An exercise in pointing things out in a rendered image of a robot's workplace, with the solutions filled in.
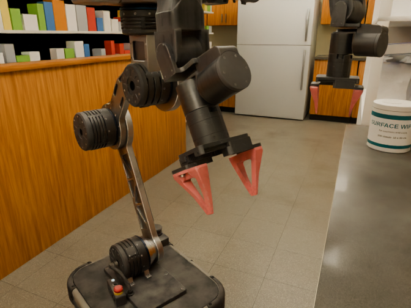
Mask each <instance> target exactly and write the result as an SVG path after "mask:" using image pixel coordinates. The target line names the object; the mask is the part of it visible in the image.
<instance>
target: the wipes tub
mask: <svg viewBox="0 0 411 308"><path fill-rule="evenodd" d="M367 146H368V147H370V148H372V149H374V150H378V151H381V152H388V153H405V152H408V151H410V148H411V101H407V100H397V99H378V100H374V102H373V106H372V113H371V119H370V124H369V131H368V138H367Z"/></svg>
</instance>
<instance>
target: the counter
mask: <svg viewBox="0 0 411 308"><path fill-rule="evenodd" d="M368 131H369V126H366V125H354V124H347V125H346V130H345V133H344V140H343V144H342V150H341V157H340V161H339V167H338V174H337V178H336V185H335V191H334V195H333V202H332V206H331V212H330V219H329V223H328V229H327V236H326V240H325V246H324V253H323V257H322V263H321V267H320V273H319V280H318V284H317V290H316V297H315V301H314V307H313V308H411V148H410V151H408V152H405V153H388V152H381V151H378V150H374V149H372V148H370V147H368V146H367V138H368Z"/></svg>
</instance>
